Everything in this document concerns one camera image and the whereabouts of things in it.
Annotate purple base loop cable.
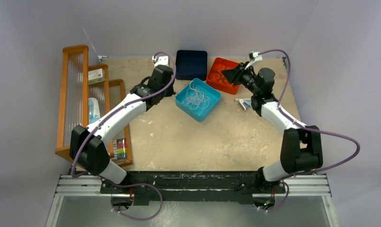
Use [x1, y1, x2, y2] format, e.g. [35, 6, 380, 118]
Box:
[110, 183, 164, 221]

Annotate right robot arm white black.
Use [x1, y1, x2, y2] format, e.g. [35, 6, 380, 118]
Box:
[222, 63, 323, 192]

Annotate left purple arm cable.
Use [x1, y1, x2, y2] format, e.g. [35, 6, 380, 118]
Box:
[71, 52, 177, 179]

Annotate orange square bin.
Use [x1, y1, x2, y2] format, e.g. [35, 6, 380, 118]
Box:
[206, 58, 240, 95]

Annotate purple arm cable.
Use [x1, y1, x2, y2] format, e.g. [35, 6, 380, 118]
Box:
[259, 49, 361, 176]
[71, 52, 177, 179]

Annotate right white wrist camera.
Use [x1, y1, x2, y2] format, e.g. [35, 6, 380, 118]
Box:
[244, 51, 263, 69]

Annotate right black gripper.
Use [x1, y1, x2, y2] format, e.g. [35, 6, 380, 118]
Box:
[221, 62, 261, 95]

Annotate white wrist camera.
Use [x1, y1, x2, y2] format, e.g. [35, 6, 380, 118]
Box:
[152, 55, 170, 67]
[244, 51, 263, 69]

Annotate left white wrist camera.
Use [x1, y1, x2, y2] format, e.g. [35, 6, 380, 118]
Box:
[152, 55, 170, 67]

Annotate rainbow coloured marker pack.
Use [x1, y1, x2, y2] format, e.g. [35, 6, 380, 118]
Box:
[113, 138, 127, 159]

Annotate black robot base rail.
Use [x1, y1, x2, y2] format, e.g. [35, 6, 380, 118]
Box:
[101, 170, 284, 207]

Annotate white blue small clip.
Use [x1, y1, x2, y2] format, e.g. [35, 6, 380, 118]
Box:
[238, 100, 251, 111]

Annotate aluminium frame rail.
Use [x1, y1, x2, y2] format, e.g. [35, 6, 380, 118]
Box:
[54, 175, 331, 198]

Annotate blue packaged item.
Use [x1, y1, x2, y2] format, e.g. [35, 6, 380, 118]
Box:
[88, 97, 101, 124]

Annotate wooden tiered shelf rack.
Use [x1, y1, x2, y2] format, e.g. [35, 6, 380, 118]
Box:
[55, 44, 126, 162]

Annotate light blue square bin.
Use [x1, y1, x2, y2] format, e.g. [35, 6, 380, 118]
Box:
[175, 78, 222, 122]

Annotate dark navy square bin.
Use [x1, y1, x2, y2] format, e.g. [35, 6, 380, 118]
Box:
[175, 50, 208, 81]

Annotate white orange-tipped marker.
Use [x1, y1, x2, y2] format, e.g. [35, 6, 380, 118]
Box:
[234, 98, 251, 101]

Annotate white red small box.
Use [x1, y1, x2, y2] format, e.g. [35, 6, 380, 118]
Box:
[88, 69, 106, 85]

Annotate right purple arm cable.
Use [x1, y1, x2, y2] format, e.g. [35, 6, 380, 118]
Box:
[259, 49, 361, 176]

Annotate white string cable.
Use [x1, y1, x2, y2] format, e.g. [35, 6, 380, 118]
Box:
[181, 82, 212, 110]

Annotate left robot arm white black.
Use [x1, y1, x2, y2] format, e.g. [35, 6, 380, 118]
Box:
[69, 65, 175, 193]

